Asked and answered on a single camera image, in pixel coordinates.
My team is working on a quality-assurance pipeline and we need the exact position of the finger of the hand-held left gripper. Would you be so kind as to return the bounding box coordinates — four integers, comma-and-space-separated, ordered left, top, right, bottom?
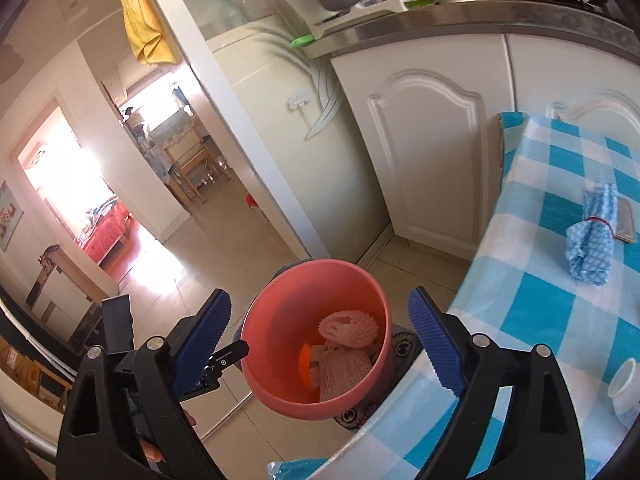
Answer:
180, 340, 250, 402

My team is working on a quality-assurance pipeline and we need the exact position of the dark flat case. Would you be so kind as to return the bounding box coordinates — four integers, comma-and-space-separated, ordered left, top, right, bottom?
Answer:
612, 195, 638, 246

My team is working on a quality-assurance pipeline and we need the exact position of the glass partition wall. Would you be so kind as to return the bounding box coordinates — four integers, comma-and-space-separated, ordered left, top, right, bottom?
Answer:
135, 0, 396, 266

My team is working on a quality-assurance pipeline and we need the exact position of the white ceramic cup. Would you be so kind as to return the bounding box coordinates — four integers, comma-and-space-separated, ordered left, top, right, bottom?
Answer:
607, 358, 640, 428

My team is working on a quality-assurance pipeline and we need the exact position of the person's left hand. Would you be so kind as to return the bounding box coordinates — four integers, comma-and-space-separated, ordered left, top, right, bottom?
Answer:
137, 407, 198, 463

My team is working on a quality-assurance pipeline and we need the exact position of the white lower cabinet door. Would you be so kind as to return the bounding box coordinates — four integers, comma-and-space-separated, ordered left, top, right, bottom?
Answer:
330, 34, 513, 261
502, 34, 640, 126

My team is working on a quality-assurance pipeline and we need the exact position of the wooden side cabinet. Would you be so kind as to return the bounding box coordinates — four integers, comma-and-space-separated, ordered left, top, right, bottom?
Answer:
25, 245, 121, 356

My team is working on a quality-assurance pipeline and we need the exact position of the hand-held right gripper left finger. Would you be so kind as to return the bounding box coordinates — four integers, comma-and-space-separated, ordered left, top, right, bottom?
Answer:
55, 289, 233, 480

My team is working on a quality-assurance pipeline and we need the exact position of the blue patterned cloth bundle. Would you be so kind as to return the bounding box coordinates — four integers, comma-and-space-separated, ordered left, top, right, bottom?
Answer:
565, 178, 620, 287

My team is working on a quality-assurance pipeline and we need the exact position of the table with lace cloth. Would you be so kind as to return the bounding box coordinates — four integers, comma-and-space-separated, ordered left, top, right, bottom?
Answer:
145, 110, 201, 151

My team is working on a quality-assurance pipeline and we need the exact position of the wooden chair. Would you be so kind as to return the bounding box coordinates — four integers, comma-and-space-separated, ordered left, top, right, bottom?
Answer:
162, 135, 233, 206

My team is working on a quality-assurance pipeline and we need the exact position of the red bed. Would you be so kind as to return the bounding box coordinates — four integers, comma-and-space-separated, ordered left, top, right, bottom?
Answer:
75, 200, 133, 281

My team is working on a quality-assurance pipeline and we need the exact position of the orange plastic bin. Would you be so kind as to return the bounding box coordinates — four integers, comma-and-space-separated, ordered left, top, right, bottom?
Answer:
240, 258, 392, 421

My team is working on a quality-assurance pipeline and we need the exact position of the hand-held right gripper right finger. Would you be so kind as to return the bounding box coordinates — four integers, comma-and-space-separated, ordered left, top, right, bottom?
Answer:
407, 286, 586, 480

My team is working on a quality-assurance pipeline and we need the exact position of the yellow hanging cloth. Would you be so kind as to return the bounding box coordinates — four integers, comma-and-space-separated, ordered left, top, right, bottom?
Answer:
118, 0, 178, 66

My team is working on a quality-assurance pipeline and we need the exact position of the blue checkered tablecloth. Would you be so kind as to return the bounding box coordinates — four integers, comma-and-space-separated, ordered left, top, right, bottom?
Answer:
267, 110, 640, 480

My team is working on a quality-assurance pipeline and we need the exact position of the framed wall picture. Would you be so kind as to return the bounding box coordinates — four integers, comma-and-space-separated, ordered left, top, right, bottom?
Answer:
0, 180, 25, 253

